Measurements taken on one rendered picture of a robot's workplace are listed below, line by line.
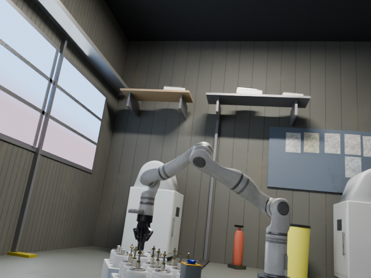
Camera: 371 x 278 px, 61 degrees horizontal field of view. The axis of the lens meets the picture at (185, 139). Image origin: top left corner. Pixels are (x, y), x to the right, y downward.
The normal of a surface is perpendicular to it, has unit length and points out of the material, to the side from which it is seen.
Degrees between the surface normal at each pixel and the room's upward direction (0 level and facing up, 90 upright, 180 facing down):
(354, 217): 90
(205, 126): 90
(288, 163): 90
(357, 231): 90
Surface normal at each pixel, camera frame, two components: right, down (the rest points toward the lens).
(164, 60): -0.17, -0.27
